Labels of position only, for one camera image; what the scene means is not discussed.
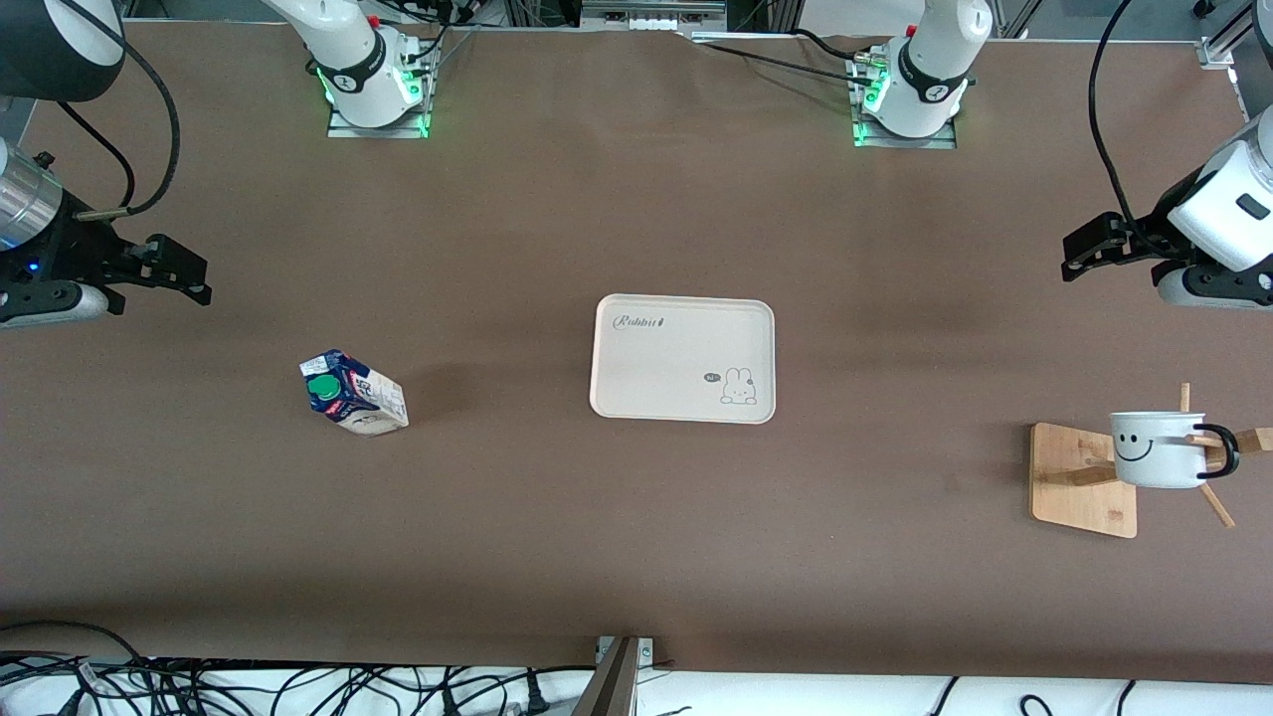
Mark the small metal edge bracket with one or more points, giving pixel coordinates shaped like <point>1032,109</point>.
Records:
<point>646,651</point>

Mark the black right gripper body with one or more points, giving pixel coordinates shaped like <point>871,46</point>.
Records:
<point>62,253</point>

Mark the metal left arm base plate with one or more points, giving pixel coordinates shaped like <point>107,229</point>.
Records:
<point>895,142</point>

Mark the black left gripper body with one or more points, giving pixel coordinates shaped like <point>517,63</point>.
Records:
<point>1147,240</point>

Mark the blue white milk carton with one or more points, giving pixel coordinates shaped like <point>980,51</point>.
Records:
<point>363,398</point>

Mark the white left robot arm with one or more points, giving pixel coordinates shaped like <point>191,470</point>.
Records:
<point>935,60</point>

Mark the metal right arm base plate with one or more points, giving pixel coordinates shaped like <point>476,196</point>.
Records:
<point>343,130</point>

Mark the wooden mug stand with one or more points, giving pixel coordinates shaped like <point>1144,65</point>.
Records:
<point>1074,487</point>

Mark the cream tray with rabbit print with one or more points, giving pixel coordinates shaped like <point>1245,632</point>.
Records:
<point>676,368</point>

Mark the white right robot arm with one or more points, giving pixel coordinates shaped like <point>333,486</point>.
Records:
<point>348,70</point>

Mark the aluminium corner bracket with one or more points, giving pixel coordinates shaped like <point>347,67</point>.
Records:
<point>1218,52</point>

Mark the dark camera mast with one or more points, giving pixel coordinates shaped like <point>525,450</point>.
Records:
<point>612,691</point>

